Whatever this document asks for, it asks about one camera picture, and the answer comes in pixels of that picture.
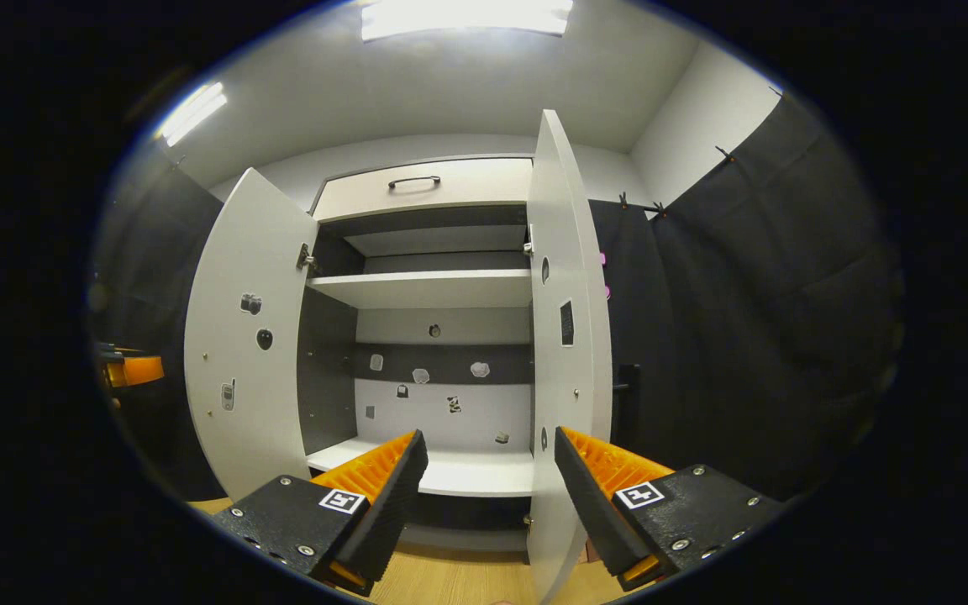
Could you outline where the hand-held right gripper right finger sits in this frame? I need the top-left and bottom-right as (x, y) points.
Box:
(554, 426), (785, 592)

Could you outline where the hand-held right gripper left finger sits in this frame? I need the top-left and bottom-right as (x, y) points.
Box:
(210, 429), (429, 597)

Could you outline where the white shoe cabinet door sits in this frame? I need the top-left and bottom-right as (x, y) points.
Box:
(526, 109), (643, 604)
(184, 168), (319, 502)

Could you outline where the white double-door shoe cabinet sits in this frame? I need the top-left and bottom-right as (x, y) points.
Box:
(295, 155), (535, 555)

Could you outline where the black backdrop cloth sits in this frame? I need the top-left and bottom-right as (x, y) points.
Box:
(89, 88), (905, 505)

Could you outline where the long ceiling light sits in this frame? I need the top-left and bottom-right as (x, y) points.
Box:
(360, 0), (574, 42)
(156, 82), (229, 148)

